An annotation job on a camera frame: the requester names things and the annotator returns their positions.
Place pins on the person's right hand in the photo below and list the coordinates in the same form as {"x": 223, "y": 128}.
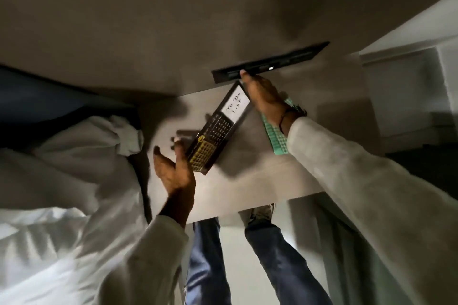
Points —
{"x": 266, "y": 99}

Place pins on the person's left hand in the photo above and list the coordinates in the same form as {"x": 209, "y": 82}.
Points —
{"x": 179, "y": 178}

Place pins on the person's left thumb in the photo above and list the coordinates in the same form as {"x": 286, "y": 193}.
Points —
{"x": 162, "y": 160}

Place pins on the person's right fingers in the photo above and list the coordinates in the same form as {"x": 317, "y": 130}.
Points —
{"x": 247, "y": 80}

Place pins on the person's left forearm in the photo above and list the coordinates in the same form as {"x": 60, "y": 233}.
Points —
{"x": 157, "y": 254}

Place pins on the person's right forearm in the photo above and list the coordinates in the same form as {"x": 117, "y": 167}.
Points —
{"x": 372, "y": 190}

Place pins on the black desk socket panel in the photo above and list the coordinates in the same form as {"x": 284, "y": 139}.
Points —
{"x": 286, "y": 60}

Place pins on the dark wrist band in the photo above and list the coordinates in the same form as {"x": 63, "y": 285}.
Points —
{"x": 294, "y": 112}

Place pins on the white blanket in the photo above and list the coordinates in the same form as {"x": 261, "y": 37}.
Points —
{"x": 64, "y": 208}

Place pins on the person's right shoe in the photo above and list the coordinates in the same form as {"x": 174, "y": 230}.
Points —
{"x": 259, "y": 212}

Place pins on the person's left leg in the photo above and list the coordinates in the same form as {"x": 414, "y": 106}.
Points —
{"x": 207, "y": 265}

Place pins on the person's leg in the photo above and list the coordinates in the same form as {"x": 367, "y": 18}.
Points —
{"x": 286, "y": 265}
{"x": 207, "y": 265}

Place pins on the dark blue bed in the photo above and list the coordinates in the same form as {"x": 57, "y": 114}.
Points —
{"x": 46, "y": 101}

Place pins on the person's right leg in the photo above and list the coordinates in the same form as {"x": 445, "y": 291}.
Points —
{"x": 286, "y": 265}

